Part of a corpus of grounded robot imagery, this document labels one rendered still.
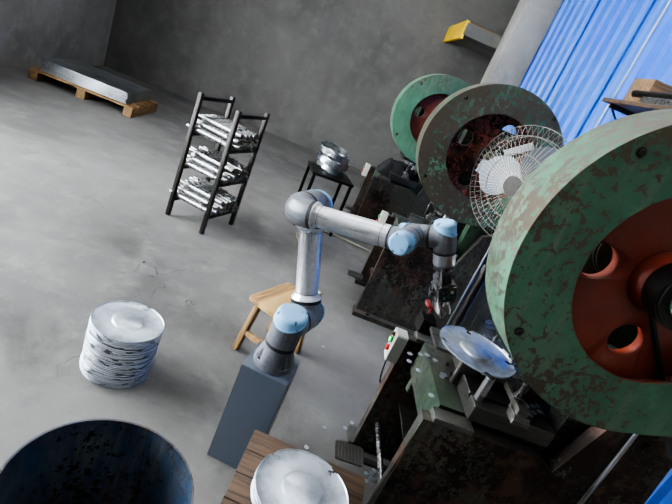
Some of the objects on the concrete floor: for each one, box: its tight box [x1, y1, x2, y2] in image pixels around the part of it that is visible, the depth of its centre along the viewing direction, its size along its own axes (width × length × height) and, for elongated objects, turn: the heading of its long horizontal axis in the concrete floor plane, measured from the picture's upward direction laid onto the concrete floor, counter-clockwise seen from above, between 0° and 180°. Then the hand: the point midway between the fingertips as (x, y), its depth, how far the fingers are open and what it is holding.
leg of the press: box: [367, 406, 672, 504], centre depth 165 cm, size 92×12×90 cm, turn 46°
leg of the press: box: [347, 331, 433, 461], centre depth 215 cm, size 92×12×90 cm, turn 46°
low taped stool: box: [232, 282, 305, 354], centre depth 258 cm, size 34×24×34 cm
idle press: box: [344, 74, 469, 221], centre depth 503 cm, size 153×99×174 cm, turn 49°
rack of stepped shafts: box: [165, 92, 270, 234], centre depth 367 cm, size 43×46×95 cm
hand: (441, 313), depth 172 cm, fingers closed
